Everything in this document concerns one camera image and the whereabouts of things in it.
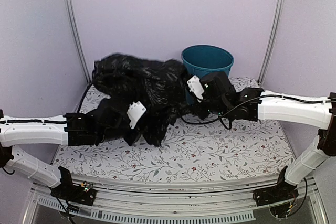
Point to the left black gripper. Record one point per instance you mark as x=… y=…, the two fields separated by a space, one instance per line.
x=131 y=139

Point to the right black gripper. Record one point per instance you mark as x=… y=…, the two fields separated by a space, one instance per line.
x=200 y=113

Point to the black plastic trash bag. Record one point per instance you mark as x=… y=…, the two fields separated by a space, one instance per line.
x=159 y=85

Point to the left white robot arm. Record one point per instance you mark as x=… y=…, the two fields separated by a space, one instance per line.
x=110 y=118

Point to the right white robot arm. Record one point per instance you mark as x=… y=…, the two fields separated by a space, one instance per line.
x=215 y=93

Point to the teal plastic trash bin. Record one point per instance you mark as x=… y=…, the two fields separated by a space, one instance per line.
x=199 y=60

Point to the floral patterned table mat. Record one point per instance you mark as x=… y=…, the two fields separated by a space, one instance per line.
x=189 y=153

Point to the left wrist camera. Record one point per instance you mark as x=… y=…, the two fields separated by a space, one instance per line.
x=135 y=112

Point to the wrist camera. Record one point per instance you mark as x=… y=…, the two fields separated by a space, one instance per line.
x=135 y=112
x=196 y=88

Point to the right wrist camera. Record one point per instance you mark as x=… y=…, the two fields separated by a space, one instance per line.
x=196 y=88

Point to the front aluminium rail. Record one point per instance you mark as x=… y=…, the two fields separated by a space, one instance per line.
x=226 y=201

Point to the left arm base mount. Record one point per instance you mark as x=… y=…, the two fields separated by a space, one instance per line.
x=84 y=193

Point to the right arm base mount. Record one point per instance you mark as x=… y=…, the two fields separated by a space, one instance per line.
x=279 y=192

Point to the right aluminium frame post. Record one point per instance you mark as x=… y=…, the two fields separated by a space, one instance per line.
x=271 y=41

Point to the aluminium frame post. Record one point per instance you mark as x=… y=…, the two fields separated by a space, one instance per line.
x=76 y=39
x=271 y=41

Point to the left aluminium frame post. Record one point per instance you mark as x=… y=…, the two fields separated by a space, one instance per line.
x=76 y=39

